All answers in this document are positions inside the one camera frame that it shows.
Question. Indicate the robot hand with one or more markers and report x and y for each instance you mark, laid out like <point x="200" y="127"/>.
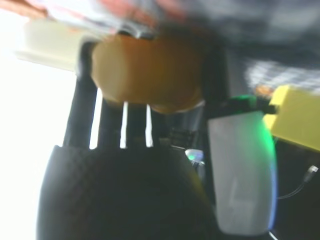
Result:
<point x="120" y="195"/>

